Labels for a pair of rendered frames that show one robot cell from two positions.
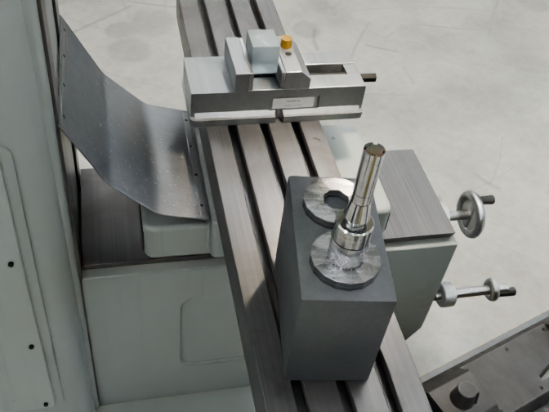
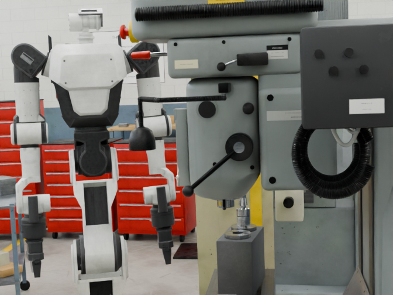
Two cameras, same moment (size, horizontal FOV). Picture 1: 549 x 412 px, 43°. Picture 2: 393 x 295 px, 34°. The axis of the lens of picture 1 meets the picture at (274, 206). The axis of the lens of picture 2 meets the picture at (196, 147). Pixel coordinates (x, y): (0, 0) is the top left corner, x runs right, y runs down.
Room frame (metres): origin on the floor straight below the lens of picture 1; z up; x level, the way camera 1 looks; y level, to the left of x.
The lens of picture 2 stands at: (2.65, 0.72, 1.63)
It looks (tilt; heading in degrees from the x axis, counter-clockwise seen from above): 6 degrees down; 205
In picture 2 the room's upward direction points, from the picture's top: 2 degrees counter-clockwise
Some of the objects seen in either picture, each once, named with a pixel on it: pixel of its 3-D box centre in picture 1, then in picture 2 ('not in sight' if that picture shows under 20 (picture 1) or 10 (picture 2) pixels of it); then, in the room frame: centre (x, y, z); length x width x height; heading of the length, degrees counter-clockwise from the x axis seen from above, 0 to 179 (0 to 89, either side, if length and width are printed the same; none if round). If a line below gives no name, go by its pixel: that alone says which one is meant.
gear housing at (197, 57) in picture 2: not in sight; (236, 57); (1.04, 0.08, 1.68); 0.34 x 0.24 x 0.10; 108
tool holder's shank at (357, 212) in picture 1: (364, 186); (242, 191); (0.58, -0.10, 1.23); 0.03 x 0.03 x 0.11
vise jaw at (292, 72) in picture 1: (288, 61); not in sight; (1.16, 0.01, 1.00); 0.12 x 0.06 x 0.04; 18
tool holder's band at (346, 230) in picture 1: (354, 223); (242, 209); (0.58, -0.10, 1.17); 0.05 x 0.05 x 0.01
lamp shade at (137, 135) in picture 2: not in sight; (141, 137); (1.14, -0.16, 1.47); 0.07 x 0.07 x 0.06
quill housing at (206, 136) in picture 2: not in sight; (225, 136); (1.05, 0.04, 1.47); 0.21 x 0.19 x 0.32; 18
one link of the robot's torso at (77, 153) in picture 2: not in sight; (92, 159); (0.63, -0.68, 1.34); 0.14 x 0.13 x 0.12; 126
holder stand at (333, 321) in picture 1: (328, 275); (241, 257); (0.63, -0.09, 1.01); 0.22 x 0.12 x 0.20; 9
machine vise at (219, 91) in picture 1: (274, 77); not in sight; (1.15, 0.04, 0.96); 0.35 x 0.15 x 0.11; 108
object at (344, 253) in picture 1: (350, 241); (243, 218); (0.58, -0.10, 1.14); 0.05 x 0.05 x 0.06
